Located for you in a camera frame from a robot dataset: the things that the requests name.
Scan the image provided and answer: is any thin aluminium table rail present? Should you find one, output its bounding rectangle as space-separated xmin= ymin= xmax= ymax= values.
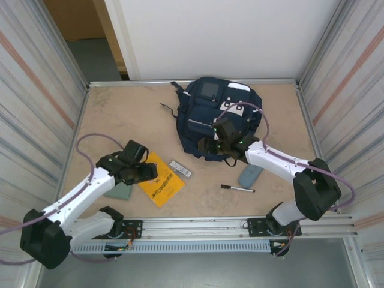
xmin=88 ymin=78 xmax=301 ymax=88

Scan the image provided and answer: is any blue-grey glasses case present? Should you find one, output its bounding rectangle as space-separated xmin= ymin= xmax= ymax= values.
xmin=238 ymin=164 xmax=264 ymax=187

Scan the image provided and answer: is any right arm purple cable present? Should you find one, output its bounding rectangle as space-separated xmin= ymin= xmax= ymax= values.
xmin=217 ymin=101 xmax=356 ymax=258

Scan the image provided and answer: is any black white marker pen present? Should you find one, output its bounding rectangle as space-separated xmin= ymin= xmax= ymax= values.
xmin=221 ymin=184 xmax=256 ymax=193

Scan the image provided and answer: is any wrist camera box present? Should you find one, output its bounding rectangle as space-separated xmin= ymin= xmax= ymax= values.
xmin=211 ymin=117 xmax=241 ymax=141
xmin=121 ymin=139 xmax=150 ymax=165

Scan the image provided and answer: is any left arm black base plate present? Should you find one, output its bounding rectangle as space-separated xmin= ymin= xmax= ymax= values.
xmin=119 ymin=220 xmax=143 ymax=240

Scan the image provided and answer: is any wide aluminium mounting rail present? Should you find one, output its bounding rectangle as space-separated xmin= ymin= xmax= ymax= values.
xmin=34 ymin=213 xmax=359 ymax=241

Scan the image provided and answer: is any navy blue backpack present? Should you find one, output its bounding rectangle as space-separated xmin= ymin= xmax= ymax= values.
xmin=160 ymin=76 xmax=265 ymax=168

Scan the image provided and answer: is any green sponge block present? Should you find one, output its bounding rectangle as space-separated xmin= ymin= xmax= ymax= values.
xmin=103 ymin=182 xmax=134 ymax=202

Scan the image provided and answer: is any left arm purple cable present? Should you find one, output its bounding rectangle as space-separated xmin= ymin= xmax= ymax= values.
xmin=0 ymin=133 xmax=127 ymax=265

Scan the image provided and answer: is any white door frame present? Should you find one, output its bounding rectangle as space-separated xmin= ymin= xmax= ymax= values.
xmin=103 ymin=0 xmax=141 ymax=81

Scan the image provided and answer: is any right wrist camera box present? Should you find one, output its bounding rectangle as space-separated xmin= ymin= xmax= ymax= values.
xmin=211 ymin=117 xmax=241 ymax=141

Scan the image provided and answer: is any grey slotted cable duct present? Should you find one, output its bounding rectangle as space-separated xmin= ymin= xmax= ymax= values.
xmin=70 ymin=239 xmax=272 ymax=254

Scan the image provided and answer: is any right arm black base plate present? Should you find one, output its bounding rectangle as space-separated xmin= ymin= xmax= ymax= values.
xmin=247 ymin=217 xmax=302 ymax=238

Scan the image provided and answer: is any yellow picture book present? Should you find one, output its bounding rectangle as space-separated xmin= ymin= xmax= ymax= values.
xmin=137 ymin=151 xmax=186 ymax=208

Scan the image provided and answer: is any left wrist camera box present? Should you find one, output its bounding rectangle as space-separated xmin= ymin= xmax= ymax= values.
xmin=121 ymin=139 xmax=150 ymax=165

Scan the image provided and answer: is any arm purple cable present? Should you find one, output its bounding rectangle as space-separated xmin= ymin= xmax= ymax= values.
xmin=217 ymin=101 xmax=356 ymax=258
xmin=0 ymin=133 xmax=127 ymax=265

